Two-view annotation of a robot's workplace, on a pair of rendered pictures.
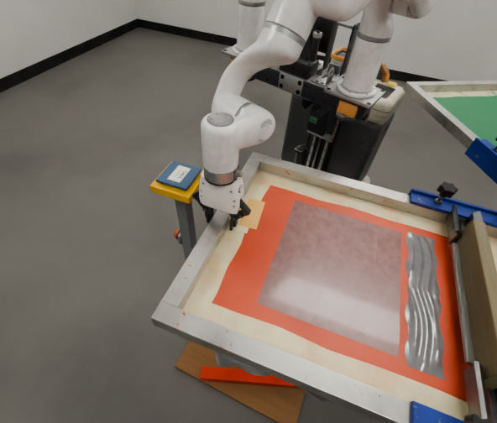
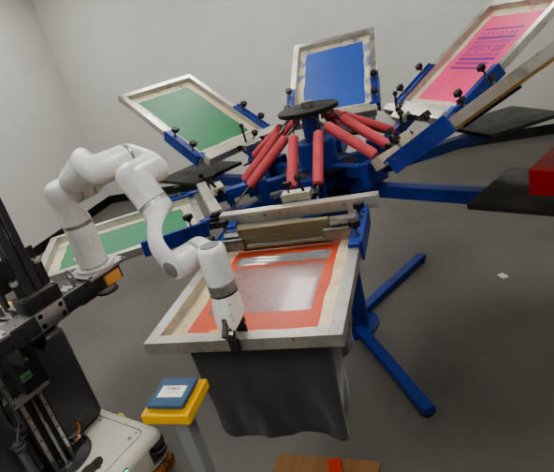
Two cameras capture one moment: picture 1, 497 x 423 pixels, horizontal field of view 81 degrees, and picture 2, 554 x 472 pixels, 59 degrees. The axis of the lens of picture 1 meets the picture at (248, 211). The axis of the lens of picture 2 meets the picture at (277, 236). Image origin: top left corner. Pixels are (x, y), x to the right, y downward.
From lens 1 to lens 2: 1.24 m
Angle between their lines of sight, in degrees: 71
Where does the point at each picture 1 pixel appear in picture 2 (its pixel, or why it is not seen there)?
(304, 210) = not seen: hidden behind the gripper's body
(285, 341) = (332, 292)
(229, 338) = (342, 300)
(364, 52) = (91, 232)
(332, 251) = (258, 289)
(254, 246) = (261, 322)
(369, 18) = (77, 212)
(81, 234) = not seen: outside the picture
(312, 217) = not seen: hidden behind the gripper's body
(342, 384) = (349, 263)
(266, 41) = (166, 204)
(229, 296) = (310, 320)
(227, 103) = (184, 251)
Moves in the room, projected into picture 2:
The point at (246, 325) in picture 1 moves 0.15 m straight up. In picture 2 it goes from (328, 308) to (317, 263)
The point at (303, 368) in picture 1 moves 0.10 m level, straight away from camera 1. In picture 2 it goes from (347, 274) to (320, 271)
